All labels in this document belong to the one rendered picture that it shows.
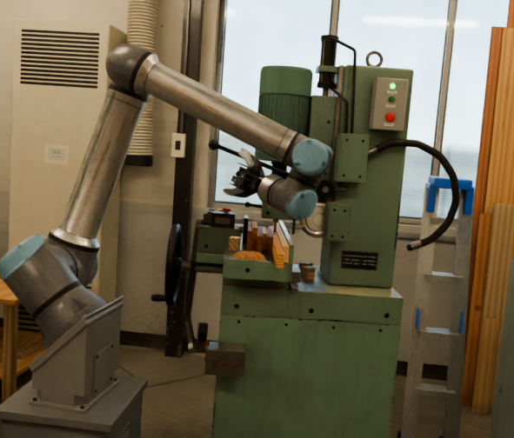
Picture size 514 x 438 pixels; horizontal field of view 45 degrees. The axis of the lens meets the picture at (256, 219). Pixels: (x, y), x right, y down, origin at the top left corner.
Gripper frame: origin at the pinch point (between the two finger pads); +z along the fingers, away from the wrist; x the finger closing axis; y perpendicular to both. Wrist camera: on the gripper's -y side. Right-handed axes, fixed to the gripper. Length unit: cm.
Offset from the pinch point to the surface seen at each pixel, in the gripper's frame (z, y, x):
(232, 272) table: -19.6, 2.1, 27.6
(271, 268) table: -26.3, -5.9, 21.9
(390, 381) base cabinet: -54, -48, 43
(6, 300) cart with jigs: 86, 16, 89
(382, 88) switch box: -25, -22, -41
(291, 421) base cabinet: -38, -30, 67
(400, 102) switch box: -29, -27, -40
